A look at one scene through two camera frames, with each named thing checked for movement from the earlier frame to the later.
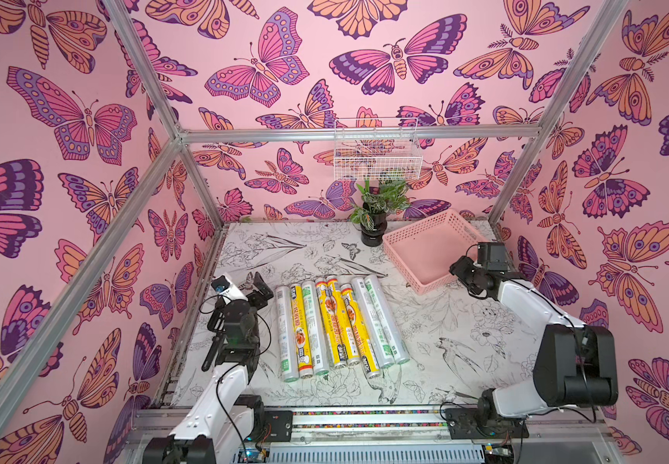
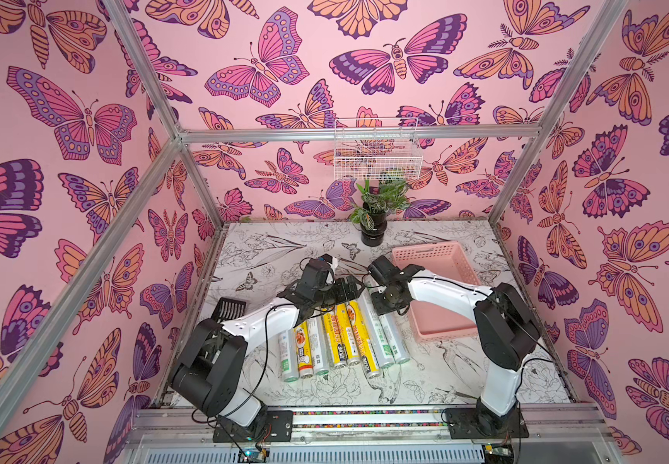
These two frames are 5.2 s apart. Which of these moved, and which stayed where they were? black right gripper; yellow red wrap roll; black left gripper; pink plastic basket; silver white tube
Moved: black right gripper; pink plastic basket; black left gripper
Stayed: yellow red wrap roll; silver white tube
